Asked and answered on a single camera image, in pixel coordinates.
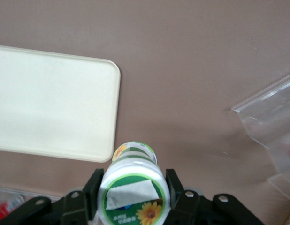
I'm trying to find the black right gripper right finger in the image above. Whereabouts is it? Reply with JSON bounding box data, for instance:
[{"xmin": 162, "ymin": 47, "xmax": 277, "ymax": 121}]
[{"xmin": 165, "ymin": 169, "xmax": 265, "ymax": 225}]

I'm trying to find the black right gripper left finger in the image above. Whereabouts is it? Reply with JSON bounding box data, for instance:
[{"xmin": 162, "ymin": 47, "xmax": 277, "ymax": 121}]
[{"xmin": 0, "ymin": 168, "xmax": 105, "ymax": 225}]

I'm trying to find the green gum bottle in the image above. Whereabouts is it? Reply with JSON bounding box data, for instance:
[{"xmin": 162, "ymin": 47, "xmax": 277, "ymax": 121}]
[{"xmin": 92, "ymin": 140, "xmax": 170, "ymax": 225}]

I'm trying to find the white plastic tray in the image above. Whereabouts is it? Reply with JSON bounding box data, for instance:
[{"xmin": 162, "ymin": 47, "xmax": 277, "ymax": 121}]
[{"xmin": 0, "ymin": 44, "xmax": 122, "ymax": 163}]

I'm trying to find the clear acrylic can holder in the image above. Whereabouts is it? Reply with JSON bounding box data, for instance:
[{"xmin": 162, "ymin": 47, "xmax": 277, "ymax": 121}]
[{"xmin": 0, "ymin": 185, "xmax": 62, "ymax": 206}]

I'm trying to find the red cola can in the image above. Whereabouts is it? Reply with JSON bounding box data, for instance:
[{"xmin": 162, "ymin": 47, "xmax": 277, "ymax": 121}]
[{"xmin": 0, "ymin": 194, "xmax": 26, "ymax": 222}]

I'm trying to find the clear acrylic stepped stand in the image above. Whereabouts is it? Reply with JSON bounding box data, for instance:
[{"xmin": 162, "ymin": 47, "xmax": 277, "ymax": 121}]
[{"xmin": 230, "ymin": 71, "xmax": 290, "ymax": 204}]

